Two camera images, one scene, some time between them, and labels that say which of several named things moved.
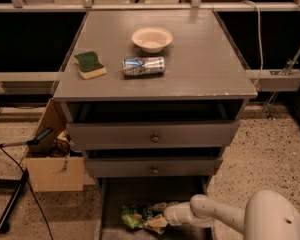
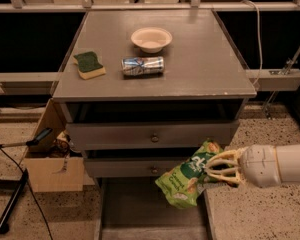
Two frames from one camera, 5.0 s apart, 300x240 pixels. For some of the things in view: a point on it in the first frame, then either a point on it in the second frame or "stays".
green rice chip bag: [136, 215] → [184, 182]
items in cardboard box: [63, 147] stays
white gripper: [174, 214] → [258, 165]
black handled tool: [34, 141] stays
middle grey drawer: [157, 167] stays
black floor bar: [3, 225] stays
